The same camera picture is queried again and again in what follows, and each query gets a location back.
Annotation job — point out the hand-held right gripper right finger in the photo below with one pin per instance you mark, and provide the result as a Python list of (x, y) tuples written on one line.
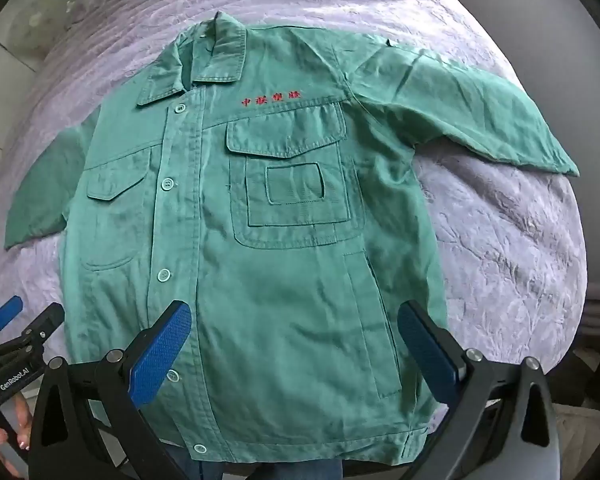
[(430, 355)]

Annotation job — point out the person's blue jeans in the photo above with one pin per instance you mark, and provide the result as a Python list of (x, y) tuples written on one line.
[(280, 473)]

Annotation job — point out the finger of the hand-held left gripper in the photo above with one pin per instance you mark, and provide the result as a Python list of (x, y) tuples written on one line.
[(46, 321), (7, 311)]

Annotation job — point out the lilac textured bed blanket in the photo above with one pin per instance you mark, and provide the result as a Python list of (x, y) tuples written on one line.
[(505, 260)]

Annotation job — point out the green work jacket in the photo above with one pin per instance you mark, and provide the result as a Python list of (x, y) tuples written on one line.
[(280, 220)]

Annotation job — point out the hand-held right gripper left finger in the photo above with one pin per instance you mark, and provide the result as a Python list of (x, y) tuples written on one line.
[(160, 355)]

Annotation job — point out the person's left hand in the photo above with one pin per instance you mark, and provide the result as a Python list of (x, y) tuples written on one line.
[(24, 422)]

